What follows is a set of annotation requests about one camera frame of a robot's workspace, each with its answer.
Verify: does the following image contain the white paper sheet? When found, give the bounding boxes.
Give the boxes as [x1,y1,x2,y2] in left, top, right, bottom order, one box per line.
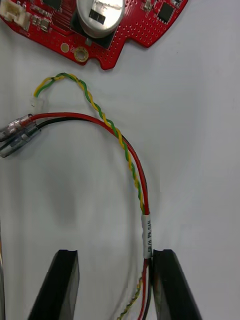
[0,0,240,320]

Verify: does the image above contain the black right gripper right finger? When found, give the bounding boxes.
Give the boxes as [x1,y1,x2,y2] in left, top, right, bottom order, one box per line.
[152,248,203,320]

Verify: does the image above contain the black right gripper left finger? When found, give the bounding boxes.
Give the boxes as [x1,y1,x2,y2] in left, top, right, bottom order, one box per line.
[27,249,81,320]

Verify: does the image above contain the round red circuit board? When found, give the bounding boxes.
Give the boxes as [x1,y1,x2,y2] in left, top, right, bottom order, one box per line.
[0,0,190,71]

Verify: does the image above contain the red black green-yellow wire harness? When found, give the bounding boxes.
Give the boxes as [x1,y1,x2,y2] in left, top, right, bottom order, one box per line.
[0,72,154,320]

